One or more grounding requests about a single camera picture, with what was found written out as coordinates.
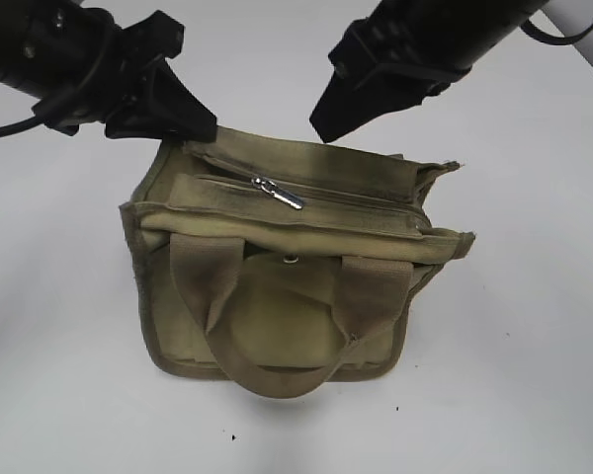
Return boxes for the silver zipper pull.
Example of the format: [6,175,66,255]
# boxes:
[251,177,304,210]

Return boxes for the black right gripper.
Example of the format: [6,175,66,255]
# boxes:
[309,1,471,143]

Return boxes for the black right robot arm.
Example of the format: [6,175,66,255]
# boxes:
[309,0,545,143]

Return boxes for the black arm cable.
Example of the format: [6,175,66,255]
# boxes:
[518,0,593,46]
[0,19,118,142]

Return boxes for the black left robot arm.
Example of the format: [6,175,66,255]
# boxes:
[0,1,217,142]

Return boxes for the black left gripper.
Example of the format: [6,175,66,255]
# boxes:
[33,9,217,143]

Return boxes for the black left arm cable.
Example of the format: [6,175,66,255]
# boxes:
[0,19,118,142]

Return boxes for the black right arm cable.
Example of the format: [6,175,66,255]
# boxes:
[518,0,593,46]

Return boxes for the olive yellow canvas bag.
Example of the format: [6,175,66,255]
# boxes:
[121,127,475,399]

